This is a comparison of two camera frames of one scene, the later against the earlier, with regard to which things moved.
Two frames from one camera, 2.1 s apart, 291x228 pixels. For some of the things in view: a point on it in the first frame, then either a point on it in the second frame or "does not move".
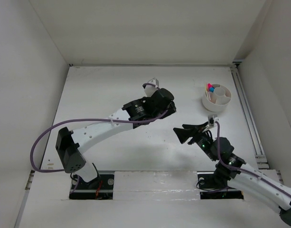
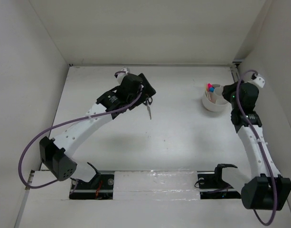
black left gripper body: x=170 y=111 to x=146 y=91
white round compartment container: x=220 y=98 does not move
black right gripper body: x=199 y=136 to x=230 y=94
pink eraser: x=213 y=99 does not move
